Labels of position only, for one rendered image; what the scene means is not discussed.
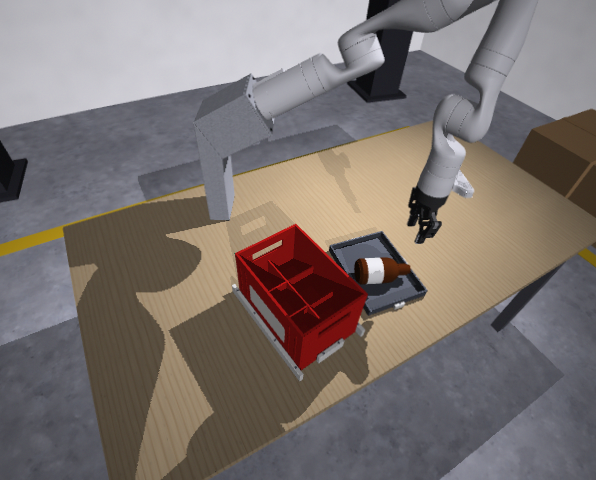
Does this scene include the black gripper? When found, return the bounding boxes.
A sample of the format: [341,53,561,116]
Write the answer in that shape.
[407,183,449,244]

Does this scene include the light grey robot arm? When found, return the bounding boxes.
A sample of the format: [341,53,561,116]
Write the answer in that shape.
[252,0,538,198]

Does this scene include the brown bottle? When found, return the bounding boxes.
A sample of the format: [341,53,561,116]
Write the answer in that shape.
[354,257,411,285]

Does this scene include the red plastic crate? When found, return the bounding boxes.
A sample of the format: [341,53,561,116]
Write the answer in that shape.
[235,224,368,370]

